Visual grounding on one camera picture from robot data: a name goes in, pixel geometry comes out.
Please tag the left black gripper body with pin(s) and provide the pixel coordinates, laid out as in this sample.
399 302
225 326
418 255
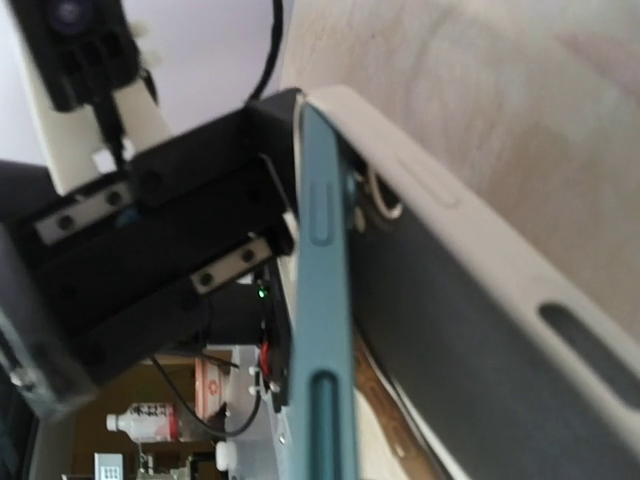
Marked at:
95 281

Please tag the black phone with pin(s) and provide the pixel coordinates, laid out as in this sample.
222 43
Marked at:
322 418

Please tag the clear phone case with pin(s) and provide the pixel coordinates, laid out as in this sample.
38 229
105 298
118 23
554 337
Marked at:
508 370

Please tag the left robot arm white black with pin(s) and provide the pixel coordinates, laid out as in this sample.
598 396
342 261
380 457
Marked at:
247 311

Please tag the plastic bottle red label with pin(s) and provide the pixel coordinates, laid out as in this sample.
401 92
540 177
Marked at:
147 422

